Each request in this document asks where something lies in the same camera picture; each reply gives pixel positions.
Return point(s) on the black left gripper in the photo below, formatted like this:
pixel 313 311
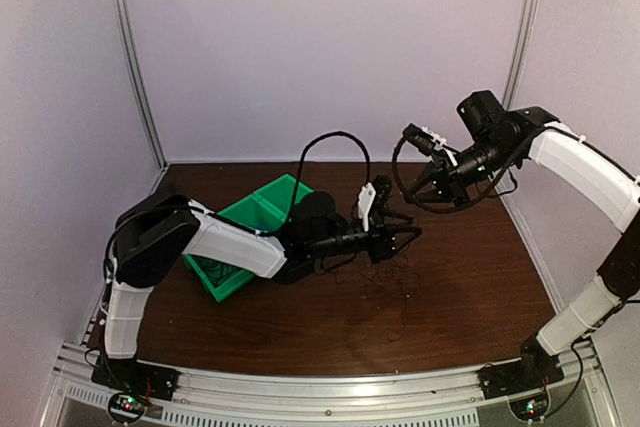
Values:
pixel 382 241

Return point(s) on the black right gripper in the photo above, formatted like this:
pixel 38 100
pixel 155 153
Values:
pixel 445 189

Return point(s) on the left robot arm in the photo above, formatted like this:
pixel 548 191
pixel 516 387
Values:
pixel 150 237

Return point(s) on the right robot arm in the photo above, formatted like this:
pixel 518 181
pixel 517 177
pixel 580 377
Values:
pixel 581 206

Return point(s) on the right green plastic bin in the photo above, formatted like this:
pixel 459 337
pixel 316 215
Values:
pixel 278 193

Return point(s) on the green plastic bin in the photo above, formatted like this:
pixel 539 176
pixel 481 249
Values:
pixel 278 193
pixel 252 213
pixel 220 280

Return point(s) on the middle green plastic bin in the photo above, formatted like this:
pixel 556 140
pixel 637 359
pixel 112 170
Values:
pixel 252 213

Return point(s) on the left green plastic bin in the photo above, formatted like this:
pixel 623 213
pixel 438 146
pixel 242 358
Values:
pixel 220 280

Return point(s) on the right circuit board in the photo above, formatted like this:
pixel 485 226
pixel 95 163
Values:
pixel 529 408

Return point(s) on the circuit board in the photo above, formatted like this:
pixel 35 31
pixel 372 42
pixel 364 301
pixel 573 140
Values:
pixel 123 408
pixel 529 408

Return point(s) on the left circuit board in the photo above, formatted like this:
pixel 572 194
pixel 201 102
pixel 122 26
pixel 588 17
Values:
pixel 123 408

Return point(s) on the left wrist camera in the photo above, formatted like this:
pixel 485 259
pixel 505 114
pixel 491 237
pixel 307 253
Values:
pixel 372 197

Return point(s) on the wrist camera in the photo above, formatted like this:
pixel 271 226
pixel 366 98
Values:
pixel 372 197
pixel 429 143

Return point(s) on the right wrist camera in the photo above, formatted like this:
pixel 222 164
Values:
pixel 429 143

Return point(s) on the front aluminium rail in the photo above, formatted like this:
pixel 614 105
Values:
pixel 449 397

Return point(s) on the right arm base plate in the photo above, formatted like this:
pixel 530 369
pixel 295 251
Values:
pixel 512 378

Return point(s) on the right aluminium frame post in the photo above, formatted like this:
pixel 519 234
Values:
pixel 527 17

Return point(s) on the aluminium frame post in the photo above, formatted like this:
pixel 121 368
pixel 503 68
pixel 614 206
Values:
pixel 134 70
pixel 527 17

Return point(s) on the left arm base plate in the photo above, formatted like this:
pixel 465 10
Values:
pixel 139 378

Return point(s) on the left aluminium frame post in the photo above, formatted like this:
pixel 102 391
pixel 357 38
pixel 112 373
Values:
pixel 134 70

